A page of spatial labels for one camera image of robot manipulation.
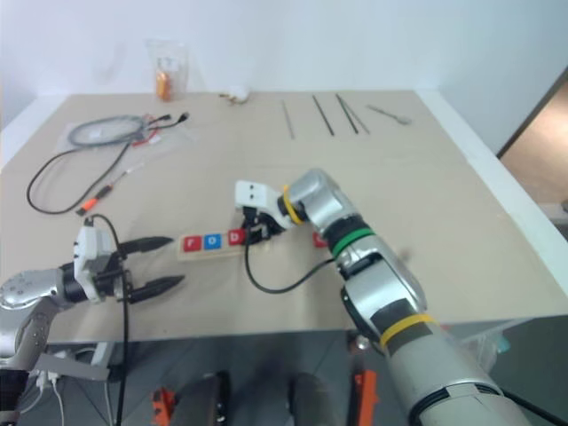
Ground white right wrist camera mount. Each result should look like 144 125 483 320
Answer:
234 179 295 231

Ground white cables under table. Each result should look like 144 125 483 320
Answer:
35 371 68 426

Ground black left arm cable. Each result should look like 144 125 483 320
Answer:
83 214 130 426

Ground long black cable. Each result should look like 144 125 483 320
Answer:
26 141 134 217

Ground thin metal chopstick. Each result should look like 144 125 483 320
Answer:
280 99 297 141
312 94 337 136
340 98 371 134

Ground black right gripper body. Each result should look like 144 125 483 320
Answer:
241 205 288 237

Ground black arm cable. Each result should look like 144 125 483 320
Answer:
83 214 130 426
243 241 339 295

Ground flat clear plastic bag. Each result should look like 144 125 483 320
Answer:
56 115 197 155

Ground brown wooden door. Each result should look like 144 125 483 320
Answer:
495 65 568 243

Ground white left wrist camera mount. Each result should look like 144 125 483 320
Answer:
72 225 117 304

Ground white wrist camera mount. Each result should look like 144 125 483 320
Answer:
234 179 295 231
72 225 117 304

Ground wooden letter tray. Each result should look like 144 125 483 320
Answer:
176 231 280 264

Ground orange handled screwdriver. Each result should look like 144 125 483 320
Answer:
74 162 147 218

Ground clear bag with orange contents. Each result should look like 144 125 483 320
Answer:
145 38 191 103

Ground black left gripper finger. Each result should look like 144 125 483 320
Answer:
130 275 185 304
118 236 174 259

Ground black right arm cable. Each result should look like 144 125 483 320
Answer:
243 241 339 295

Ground clear plastic storage box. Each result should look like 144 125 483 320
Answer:
459 317 538 375

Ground small white object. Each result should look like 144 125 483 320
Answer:
218 85 250 107

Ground coiled grey cable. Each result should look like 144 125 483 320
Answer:
66 114 154 148

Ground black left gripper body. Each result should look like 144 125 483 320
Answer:
91 251 136 304

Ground dark rounded shape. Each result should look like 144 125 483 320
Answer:
177 371 233 426
287 371 336 426

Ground red and black connector leads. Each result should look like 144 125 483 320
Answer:
132 112 191 147

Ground thin black rods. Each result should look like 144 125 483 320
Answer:
335 92 361 135

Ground grey metal bracket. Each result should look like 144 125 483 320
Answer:
33 341 113 383

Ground orange black clamp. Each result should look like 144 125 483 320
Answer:
149 387 179 426
352 368 379 426

